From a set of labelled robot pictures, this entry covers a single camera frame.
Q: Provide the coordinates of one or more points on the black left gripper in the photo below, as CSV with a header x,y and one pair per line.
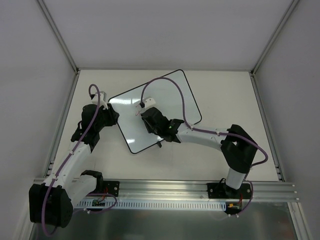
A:
x,y
111,116

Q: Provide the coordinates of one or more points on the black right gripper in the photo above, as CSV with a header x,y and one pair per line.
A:
x,y
147,117

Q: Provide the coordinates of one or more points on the white whiteboard black frame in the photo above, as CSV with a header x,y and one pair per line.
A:
x,y
167,100

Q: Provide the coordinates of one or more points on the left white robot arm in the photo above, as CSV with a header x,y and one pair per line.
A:
x,y
52,202

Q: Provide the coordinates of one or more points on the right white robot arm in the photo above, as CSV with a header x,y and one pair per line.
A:
x,y
237,147

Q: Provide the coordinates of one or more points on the small green circuit board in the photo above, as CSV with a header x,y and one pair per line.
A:
x,y
98,203

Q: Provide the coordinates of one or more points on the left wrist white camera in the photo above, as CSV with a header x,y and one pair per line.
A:
x,y
100,100

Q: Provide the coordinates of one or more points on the wrist white camera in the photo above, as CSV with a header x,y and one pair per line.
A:
x,y
147,102
100,100

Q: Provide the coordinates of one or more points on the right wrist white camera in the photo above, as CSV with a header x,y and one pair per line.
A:
x,y
147,102

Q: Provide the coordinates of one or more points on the front aluminium rail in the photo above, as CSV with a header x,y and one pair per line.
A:
x,y
179,190

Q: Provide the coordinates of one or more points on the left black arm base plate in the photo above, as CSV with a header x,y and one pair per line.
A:
x,y
111,187

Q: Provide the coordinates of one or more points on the left table edge aluminium rail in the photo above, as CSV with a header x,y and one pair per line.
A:
x,y
61,124

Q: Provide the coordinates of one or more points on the white slotted cable duct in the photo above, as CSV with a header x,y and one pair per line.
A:
x,y
134,204

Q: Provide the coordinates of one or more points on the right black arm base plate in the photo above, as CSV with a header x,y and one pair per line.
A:
x,y
219,190

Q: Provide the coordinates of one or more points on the left corner aluminium post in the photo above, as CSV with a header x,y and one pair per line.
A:
x,y
56,32

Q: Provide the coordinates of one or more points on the corner aluminium post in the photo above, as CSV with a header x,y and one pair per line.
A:
x,y
56,32
275,34

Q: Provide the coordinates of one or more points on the right corner aluminium post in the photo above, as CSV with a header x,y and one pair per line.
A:
x,y
275,34

